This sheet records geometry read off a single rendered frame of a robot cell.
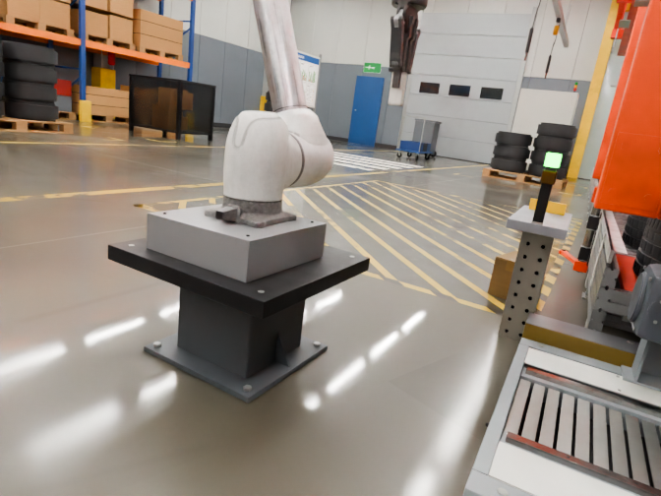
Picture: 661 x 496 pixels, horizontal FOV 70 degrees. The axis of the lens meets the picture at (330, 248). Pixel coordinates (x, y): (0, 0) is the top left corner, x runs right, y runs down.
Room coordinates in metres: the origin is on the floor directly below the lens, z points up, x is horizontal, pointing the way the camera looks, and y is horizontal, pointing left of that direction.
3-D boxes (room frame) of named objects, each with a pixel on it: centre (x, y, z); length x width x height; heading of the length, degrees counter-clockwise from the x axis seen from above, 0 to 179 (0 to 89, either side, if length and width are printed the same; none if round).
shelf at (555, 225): (1.60, -0.70, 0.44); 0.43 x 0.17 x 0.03; 153
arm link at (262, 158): (1.25, 0.22, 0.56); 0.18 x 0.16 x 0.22; 151
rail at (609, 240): (2.55, -1.45, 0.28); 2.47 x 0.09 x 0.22; 153
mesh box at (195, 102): (8.81, 3.16, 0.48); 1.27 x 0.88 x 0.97; 61
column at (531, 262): (1.63, -0.71, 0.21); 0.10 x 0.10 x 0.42; 63
